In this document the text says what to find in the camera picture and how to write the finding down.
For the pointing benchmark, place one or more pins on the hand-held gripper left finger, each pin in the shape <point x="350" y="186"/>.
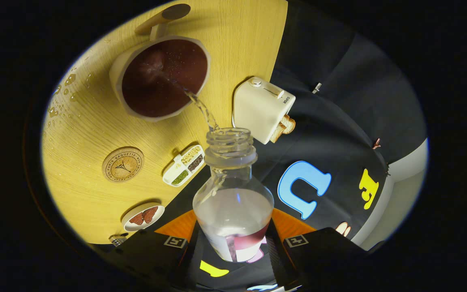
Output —
<point x="191" y="263"/>

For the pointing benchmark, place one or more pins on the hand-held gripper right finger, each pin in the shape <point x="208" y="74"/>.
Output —
<point x="280" y="263"/>

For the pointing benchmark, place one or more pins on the clear juice bottle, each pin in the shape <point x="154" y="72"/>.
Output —
<point x="233" y="211"/>

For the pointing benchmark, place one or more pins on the round cork coaster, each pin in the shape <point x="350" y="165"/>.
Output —
<point x="123" y="164"/>

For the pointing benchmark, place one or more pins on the white round plate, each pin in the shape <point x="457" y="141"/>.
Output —
<point x="158" y="210"/>

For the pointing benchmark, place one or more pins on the red meat slice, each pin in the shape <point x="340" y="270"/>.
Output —
<point x="137" y="219"/>
<point x="150" y="214"/>

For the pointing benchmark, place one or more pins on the white divided bean tray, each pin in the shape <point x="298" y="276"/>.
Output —
<point x="172" y="174"/>

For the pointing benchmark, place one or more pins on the toast slice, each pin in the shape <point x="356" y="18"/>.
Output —
<point x="277" y="133"/>
<point x="289" y="123"/>

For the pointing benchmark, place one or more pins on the red cloth clip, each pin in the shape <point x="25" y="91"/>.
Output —
<point x="376" y="143"/>

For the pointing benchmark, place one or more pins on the white toaster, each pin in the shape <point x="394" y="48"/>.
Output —
<point x="258" y="109"/>

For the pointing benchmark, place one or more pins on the silver cloth clip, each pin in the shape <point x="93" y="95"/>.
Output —
<point x="317" y="88"/>

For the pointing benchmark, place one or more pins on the wooden table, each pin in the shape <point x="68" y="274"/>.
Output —
<point x="233" y="48"/>

